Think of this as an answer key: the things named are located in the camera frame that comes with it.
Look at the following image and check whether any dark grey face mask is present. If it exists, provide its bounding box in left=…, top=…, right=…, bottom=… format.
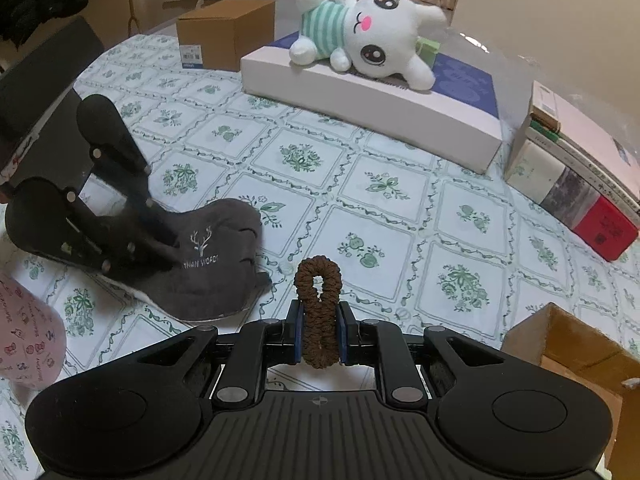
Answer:
left=104, top=198, right=270, bottom=323

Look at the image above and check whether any brown hair scrunchie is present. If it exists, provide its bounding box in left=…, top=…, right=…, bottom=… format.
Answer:
left=294, top=256, right=343, bottom=370

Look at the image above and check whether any brown cardboard tray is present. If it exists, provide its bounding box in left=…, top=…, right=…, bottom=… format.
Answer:
left=501, top=302, right=639, bottom=479

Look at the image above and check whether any pink lidded cup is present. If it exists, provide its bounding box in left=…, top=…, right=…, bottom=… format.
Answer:
left=0, top=272, right=66, bottom=390

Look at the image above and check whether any small brown cardboard box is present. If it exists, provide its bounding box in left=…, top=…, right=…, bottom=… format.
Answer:
left=176, top=0, right=276, bottom=72

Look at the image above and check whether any floral tablecloth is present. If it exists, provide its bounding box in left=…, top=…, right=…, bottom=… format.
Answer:
left=0, top=32, right=640, bottom=480

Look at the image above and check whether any stack of books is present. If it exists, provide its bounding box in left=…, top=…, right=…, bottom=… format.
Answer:
left=504, top=80, right=639, bottom=261

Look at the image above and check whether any white bunny plush toy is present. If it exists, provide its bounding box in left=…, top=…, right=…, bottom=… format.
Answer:
left=288, top=0, right=446, bottom=91

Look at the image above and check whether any white blue flat box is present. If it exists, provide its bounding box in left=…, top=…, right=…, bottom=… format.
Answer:
left=241, top=32, right=502, bottom=174

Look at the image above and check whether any small green box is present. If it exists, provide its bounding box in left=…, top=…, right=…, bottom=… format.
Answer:
left=416, top=37, right=440, bottom=67

